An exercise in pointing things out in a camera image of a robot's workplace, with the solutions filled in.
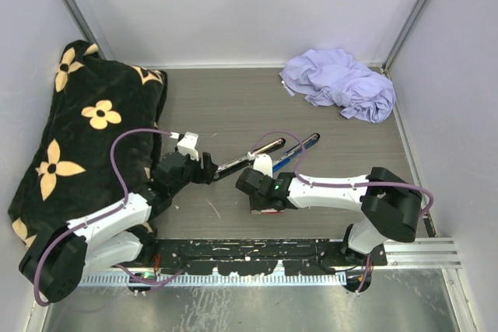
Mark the white cable duct strip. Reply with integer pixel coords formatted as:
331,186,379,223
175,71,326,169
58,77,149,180
79,271,347,288

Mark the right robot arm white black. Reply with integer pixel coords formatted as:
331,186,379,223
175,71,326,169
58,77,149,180
236,167,422,265

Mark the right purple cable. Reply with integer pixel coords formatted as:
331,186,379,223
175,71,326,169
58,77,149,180
247,129,435,294

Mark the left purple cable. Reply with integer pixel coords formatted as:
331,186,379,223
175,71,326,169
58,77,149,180
33,128,188,306

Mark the purple cable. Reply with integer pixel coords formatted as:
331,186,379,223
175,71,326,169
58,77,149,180
33,128,188,306
247,129,435,294

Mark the lavender crumpled cloth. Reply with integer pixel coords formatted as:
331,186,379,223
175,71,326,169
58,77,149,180
279,48,396,124

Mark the black floral blanket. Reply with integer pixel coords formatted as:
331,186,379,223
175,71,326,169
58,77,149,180
8,40,168,246

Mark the red white staple box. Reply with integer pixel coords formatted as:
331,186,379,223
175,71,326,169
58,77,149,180
251,208,282,215

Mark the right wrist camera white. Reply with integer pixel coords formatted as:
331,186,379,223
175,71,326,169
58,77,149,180
247,152,273,177

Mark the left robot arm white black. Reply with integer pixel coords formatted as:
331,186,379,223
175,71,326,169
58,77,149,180
19,152,218,306

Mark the black stapler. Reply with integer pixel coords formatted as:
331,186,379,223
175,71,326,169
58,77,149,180
213,138,286,182

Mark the blue stapler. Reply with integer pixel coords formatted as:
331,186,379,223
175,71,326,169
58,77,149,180
272,133,321,173

